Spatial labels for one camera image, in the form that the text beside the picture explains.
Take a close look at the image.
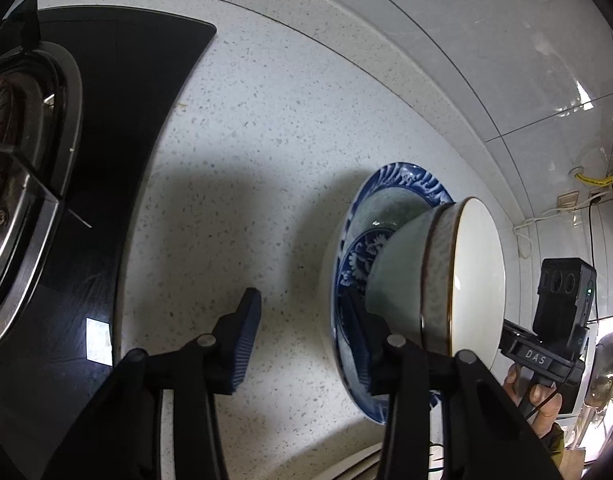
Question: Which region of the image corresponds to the yellow gas hose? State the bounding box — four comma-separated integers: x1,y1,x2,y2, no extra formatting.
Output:
574,167,613,188

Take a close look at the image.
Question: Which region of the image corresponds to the light wooden board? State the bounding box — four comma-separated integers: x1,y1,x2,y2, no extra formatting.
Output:
567,450,587,480

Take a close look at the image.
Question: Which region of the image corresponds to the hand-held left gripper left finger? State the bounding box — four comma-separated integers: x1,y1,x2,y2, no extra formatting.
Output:
41,287,263,480

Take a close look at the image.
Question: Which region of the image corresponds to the person's right hand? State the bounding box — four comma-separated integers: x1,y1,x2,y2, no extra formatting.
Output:
501,364,565,438

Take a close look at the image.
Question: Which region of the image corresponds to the celadon green bowl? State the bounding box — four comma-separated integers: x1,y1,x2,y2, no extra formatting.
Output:
364,202,457,356

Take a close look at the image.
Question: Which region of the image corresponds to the white cable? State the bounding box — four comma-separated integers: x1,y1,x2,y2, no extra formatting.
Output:
514,205,562,261

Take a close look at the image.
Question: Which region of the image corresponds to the steel stove burner ring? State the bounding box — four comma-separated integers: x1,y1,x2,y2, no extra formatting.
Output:
0,42,84,351

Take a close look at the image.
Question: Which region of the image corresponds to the black glass gas stove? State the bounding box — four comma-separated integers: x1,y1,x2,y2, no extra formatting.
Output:
0,7,217,480

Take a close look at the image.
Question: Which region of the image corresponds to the black power cable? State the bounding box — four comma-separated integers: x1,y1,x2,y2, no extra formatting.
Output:
587,195,605,321

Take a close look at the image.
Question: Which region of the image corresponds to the speckled bowl with white inside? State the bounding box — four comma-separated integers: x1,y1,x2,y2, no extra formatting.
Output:
419,196,507,366

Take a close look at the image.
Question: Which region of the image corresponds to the person's right forearm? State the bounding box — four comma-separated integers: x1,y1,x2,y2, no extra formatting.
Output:
539,422,567,480

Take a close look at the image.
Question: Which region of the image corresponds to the blue floral plate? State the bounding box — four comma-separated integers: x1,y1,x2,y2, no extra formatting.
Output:
321,161,457,426

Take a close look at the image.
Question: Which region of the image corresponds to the black pan support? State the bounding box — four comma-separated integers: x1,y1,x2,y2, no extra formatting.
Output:
0,0,40,48

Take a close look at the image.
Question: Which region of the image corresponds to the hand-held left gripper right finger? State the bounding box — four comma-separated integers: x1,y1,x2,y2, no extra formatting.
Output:
339,287,562,480

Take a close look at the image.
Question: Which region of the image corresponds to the steel pot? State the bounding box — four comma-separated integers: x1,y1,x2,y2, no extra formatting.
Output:
584,327,613,411

